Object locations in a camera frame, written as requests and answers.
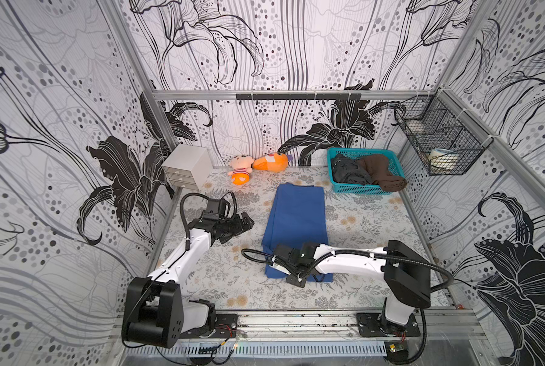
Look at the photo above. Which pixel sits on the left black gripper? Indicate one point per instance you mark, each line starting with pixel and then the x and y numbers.
pixel 238 227

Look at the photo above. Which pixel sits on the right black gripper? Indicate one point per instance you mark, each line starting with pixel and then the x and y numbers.
pixel 293 268

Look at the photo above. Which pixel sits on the blue long pants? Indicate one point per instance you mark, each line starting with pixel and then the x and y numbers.
pixel 297 216

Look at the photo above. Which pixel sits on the orange fish plush toy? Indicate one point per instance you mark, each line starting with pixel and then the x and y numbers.
pixel 273 162

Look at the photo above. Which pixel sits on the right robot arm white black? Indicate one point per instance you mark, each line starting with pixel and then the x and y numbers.
pixel 410 278

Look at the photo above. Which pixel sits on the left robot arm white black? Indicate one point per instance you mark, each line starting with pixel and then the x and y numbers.
pixel 156 313

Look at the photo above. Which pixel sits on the pink pig plush toy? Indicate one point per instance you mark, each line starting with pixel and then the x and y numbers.
pixel 241 169

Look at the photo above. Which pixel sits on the white mini drawer cabinet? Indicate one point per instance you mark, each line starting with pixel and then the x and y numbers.
pixel 188 167

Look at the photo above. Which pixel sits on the dark grey folded garment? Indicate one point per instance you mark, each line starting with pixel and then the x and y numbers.
pixel 347 171

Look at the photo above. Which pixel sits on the teal plastic basket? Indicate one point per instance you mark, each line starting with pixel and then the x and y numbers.
pixel 354 154

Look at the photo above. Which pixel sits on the brown folded garment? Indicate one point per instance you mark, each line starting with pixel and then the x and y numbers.
pixel 377 167

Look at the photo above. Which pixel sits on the aluminium front rail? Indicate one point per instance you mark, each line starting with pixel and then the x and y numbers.
pixel 445 323

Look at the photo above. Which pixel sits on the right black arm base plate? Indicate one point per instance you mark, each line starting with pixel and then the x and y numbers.
pixel 371 325

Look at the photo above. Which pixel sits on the white slotted cable duct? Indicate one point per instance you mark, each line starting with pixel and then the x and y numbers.
pixel 269 349

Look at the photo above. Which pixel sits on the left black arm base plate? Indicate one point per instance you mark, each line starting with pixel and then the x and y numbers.
pixel 219 326

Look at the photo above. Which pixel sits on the white item in wire basket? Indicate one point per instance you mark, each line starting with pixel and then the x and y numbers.
pixel 445 159

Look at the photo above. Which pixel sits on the black wire wall basket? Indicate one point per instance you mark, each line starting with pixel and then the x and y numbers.
pixel 428 122

